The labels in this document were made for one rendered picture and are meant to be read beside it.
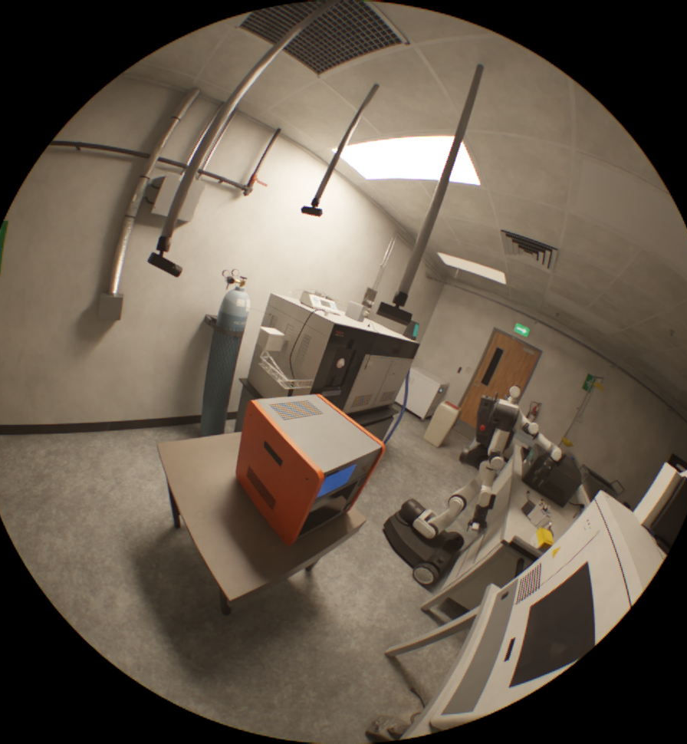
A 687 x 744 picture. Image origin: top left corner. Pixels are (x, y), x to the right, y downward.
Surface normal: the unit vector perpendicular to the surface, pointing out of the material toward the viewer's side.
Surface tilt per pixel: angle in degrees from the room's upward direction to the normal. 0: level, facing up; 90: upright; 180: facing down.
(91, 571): 0
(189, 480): 0
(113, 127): 90
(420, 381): 90
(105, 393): 90
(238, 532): 0
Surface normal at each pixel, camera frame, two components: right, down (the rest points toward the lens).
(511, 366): -0.63, 0.00
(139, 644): 0.35, -0.89
